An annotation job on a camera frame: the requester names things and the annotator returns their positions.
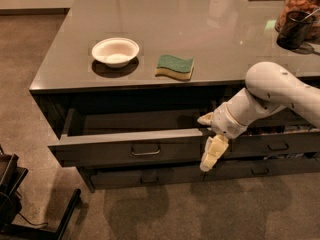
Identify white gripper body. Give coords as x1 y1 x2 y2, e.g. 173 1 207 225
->
211 88 284 139

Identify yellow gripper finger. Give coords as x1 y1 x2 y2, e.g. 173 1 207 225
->
197 112 214 126
200 135 229 172

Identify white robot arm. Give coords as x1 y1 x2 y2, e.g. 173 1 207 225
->
198 62 320 172

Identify green yellow sponge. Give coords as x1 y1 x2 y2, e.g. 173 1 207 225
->
155 55 194 81

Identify grey kitchen island counter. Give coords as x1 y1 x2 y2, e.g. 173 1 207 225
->
28 0 320 194

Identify white paper bowl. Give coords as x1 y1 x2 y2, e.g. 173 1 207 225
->
91 37 140 68

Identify dark transparent cup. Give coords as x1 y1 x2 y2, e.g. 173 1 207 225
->
277 11 316 50

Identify glass jar of snacks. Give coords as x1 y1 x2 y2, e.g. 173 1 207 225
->
275 0 320 41

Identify black chair frame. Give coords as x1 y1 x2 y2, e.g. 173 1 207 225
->
0 146 81 240

